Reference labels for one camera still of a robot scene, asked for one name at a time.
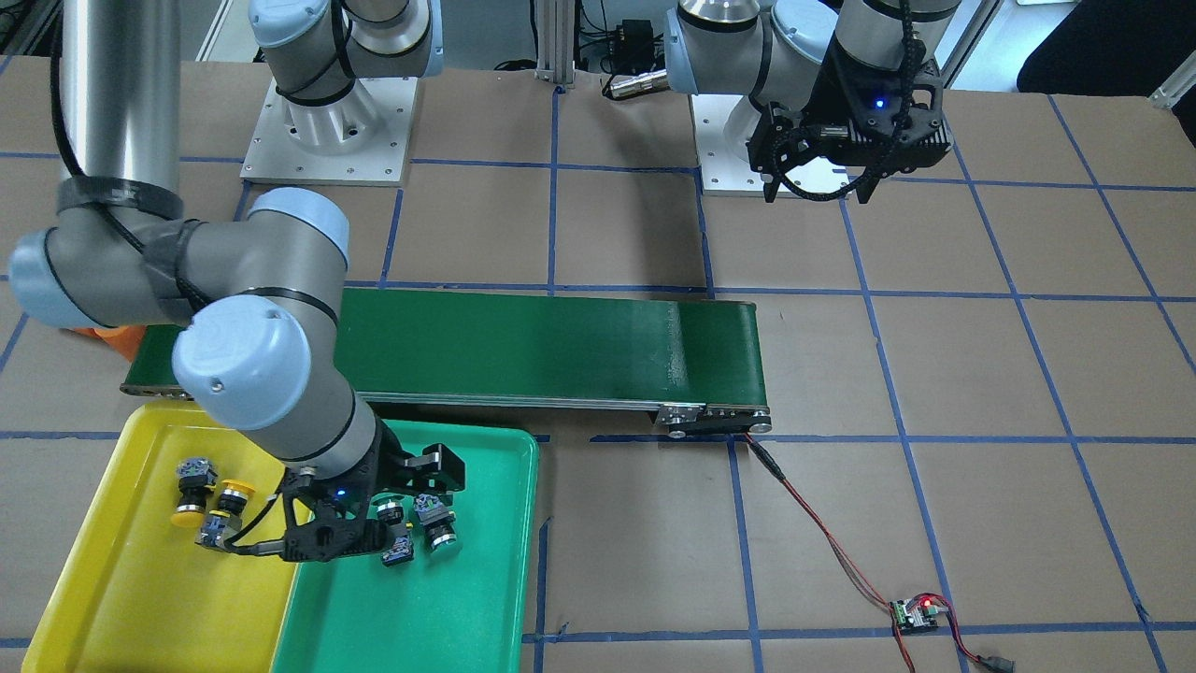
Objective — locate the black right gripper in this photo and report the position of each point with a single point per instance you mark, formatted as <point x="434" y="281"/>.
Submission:
<point x="391" y="472"/>

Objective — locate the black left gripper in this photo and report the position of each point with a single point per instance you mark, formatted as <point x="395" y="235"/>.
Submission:
<point x="832" y="94"/>

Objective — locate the green push button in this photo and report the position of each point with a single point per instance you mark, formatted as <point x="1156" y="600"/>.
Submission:
<point x="437" y="521"/>
<point x="391" y="512"/>

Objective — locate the yellow push button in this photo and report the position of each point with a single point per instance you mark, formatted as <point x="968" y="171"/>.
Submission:
<point x="196" y="478"/>
<point x="224" y="522"/>

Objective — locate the plain orange cylinder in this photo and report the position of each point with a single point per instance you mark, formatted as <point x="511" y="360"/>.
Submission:
<point x="125" y="340"/>

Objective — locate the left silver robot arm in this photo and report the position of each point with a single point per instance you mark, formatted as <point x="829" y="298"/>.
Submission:
<point x="773" y="51"/>

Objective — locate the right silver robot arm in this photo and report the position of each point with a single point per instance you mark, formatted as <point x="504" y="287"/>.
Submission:
<point x="121" y="251"/>

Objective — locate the green plastic tray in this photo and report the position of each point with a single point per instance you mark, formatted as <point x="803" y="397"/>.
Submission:
<point x="454" y="610"/>

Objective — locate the green conveyor belt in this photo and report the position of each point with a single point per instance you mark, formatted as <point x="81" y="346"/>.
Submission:
<point x="561" y="346"/>

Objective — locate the yellow plastic tray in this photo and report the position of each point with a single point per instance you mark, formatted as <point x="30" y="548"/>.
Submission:
<point x="137" y="594"/>

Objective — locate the small motor controller board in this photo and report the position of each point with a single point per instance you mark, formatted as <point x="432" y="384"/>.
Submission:
<point x="922" y="613"/>

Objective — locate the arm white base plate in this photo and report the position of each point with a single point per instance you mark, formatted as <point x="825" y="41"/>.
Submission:
<point x="722" y="126"/>
<point x="361" y="140"/>

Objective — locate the aluminium frame post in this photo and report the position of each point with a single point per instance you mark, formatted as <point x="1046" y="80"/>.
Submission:
<point x="555" y="29"/>

